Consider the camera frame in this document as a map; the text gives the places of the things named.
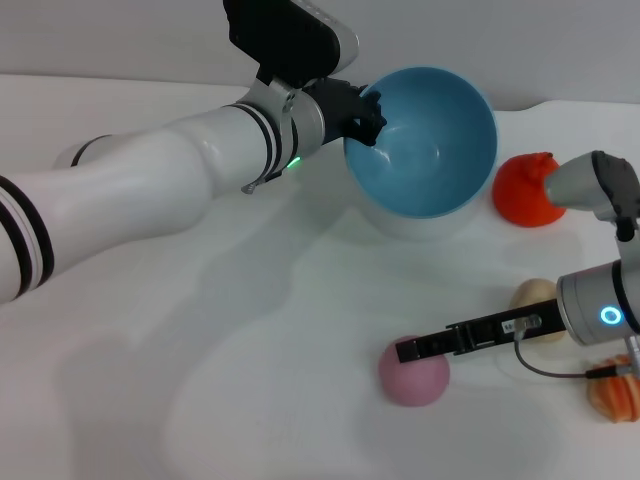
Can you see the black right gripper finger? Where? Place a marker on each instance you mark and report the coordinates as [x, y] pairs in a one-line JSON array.
[[422, 347]]

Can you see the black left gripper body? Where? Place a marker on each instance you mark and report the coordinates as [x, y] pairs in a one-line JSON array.
[[340, 107]]

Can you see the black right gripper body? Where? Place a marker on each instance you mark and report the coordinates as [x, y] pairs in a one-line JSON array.
[[505, 327]]

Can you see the peeled orange segments toy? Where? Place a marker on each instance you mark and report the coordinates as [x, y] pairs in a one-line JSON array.
[[617, 400]]

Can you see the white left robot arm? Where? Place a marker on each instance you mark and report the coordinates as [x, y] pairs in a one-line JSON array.
[[150, 170]]

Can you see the blue bowl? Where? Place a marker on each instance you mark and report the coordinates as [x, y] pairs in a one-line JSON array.
[[430, 160]]

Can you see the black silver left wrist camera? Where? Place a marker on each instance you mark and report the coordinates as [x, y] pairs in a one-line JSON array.
[[295, 35]]

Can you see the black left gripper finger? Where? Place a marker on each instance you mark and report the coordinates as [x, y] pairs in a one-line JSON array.
[[375, 131], [356, 88]]

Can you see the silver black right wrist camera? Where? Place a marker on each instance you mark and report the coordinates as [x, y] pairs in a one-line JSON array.
[[585, 185]]

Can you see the pink toy peach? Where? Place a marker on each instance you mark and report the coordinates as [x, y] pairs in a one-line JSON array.
[[415, 382]]

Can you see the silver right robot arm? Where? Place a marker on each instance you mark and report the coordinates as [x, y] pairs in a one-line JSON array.
[[590, 300]]

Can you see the beige toy potato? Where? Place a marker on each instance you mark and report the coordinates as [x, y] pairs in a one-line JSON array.
[[532, 292]]

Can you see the orange toy tangerine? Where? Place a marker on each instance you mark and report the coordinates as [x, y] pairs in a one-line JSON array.
[[520, 195]]

